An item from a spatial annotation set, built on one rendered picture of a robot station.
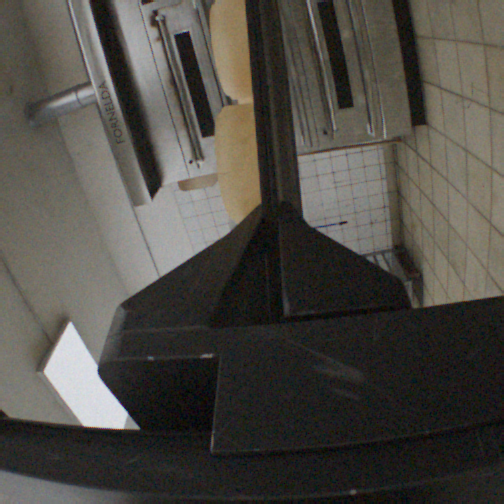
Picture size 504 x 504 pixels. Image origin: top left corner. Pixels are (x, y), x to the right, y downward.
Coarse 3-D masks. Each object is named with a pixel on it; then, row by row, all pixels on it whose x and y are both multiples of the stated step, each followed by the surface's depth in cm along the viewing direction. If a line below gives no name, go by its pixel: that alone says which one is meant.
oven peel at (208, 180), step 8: (360, 144) 334; (368, 144) 332; (376, 144) 330; (384, 144) 329; (312, 152) 344; (320, 152) 343; (200, 176) 373; (208, 176) 371; (216, 176) 370; (184, 184) 379; (192, 184) 378; (200, 184) 377; (208, 184) 376
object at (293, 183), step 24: (264, 0) 17; (264, 24) 14; (264, 48) 13; (264, 72) 12; (264, 96) 12; (288, 96) 40; (264, 120) 12; (288, 120) 30; (264, 144) 12; (288, 144) 25; (264, 168) 12; (288, 168) 21; (264, 192) 12; (288, 192) 19; (264, 216) 12
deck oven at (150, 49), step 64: (128, 0) 214; (192, 0) 213; (320, 0) 211; (384, 0) 211; (128, 64) 235; (192, 64) 234; (320, 64) 231; (384, 64) 232; (128, 128) 254; (192, 128) 249; (320, 128) 255; (384, 128) 253
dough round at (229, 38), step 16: (224, 0) 16; (240, 0) 15; (224, 16) 15; (240, 16) 15; (224, 32) 15; (240, 32) 15; (224, 48) 15; (240, 48) 15; (224, 64) 16; (240, 64) 16; (224, 80) 16; (240, 80) 16; (240, 96) 18
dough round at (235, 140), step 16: (224, 112) 15; (240, 112) 15; (224, 128) 15; (240, 128) 15; (224, 144) 15; (240, 144) 14; (224, 160) 15; (240, 160) 14; (256, 160) 14; (224, 176) 15; (240, 176) 15; (256, 176) 15; (224, 192) 15; (240, 192) 15; (256, 192) 15; (240, 208) 15
